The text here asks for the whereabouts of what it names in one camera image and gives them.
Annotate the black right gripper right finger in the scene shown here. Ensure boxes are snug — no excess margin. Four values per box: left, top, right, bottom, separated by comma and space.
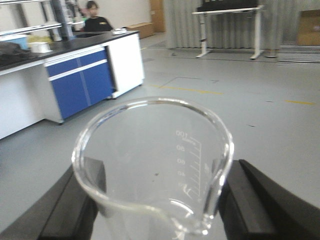
219, 159, 320, 240

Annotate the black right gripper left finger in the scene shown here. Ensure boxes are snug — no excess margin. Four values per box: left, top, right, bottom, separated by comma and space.
0, 166, 98, 240

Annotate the clear glass measuring beaker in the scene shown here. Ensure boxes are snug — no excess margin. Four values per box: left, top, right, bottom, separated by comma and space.
71, 97, 234, 240

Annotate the blue white lab bench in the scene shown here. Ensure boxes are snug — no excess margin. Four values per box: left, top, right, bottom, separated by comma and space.
0, 31, 145, 138

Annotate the brown cardboard box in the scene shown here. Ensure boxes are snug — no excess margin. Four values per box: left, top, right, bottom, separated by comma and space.
296, 9, 320, 46

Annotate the grey curtain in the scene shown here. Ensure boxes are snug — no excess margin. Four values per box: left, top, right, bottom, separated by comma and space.
163, 0, 320, 50

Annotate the person in black shirt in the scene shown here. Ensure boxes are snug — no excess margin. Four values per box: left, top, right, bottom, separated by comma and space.
83, 0, 114, 32

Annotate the white standing desk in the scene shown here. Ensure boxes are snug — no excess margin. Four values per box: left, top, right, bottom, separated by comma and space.
192, 5, 264, 60

